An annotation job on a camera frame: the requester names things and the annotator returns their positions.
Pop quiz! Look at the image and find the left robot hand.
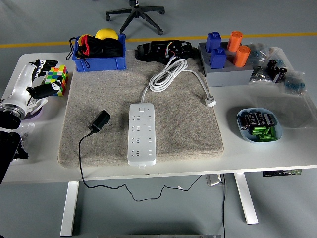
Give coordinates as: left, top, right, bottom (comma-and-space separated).
2, 59, 64, 110

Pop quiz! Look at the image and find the black plug with cord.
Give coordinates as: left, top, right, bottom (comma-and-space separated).
78, 110, 205, 202

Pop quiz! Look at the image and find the white power strip with cord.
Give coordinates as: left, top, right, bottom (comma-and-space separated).
127, 58, 217, 169

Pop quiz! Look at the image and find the purple dish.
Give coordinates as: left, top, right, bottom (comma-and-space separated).
21, 108, 44, 121

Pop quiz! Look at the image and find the multicoloured puzzle cube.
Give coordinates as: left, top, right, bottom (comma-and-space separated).
42, 64, 69, 97

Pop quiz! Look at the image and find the clear bag of small hardware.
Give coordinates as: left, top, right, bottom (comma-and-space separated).
11, 122, 35, 165

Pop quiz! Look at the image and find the blue plastic bin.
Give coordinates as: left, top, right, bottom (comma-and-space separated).
71, 34, 127, 73

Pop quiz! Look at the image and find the yellow ball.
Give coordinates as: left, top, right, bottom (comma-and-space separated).
95, 28, 119, 40

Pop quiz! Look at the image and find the white table leg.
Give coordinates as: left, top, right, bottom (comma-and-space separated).
60, 181, 80, 238
234, 173, 260, 226

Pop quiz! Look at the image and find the black office chair base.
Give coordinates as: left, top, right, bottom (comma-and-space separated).
106, 0, 165, 36

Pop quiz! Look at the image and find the black electronic device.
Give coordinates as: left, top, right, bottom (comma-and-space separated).
137, 39, 194, 65

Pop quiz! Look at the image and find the grey-brown mat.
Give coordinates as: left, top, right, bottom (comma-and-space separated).
57, 48, 225, 169

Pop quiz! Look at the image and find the blue peg block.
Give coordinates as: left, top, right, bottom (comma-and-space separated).
209, 47, 227, 69
206, 31, 222, 54

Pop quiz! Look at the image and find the grey block base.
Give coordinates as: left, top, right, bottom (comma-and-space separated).
198, 41, 255, 88

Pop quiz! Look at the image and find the metal plate under table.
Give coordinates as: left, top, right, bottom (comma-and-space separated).
206, 174, 223, 186

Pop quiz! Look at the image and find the orange cylinder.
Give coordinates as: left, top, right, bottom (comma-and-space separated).
226, 30, 243, 53
232, 45, 251, 68

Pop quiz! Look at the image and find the pile of black capacitors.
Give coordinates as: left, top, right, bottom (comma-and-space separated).
238, 111, 277, 131

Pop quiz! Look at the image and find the clear bag of metal screws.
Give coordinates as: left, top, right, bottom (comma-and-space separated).
249, 65, 272, 85

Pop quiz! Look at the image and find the clear bag of blue resistors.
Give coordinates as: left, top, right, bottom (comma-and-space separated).
247, 42, 270, 65

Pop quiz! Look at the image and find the pile of green batteries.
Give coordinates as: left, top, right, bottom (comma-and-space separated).
251, 125, 277, 142

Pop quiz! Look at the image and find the clear bag of black capacitors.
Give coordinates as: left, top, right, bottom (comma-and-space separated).
266, 59, 288, 84

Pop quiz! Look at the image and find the light blue dish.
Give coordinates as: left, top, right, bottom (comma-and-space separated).
236, 107, 283, 144

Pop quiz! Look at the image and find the clear bag of blue parts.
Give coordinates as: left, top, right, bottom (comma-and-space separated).
283, 71, 307, 97

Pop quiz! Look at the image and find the black table control box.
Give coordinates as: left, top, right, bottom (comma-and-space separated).
263, 169, 303, 178

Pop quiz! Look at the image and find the large clear plastic bag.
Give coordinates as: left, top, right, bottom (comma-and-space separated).
247, 46, 317, 129

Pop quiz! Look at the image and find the black red yellow drawstring bag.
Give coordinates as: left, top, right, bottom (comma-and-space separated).
66, 34, 124, 69

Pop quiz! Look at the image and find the black hanging cable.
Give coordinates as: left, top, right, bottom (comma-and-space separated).
221, 173, 227, 238

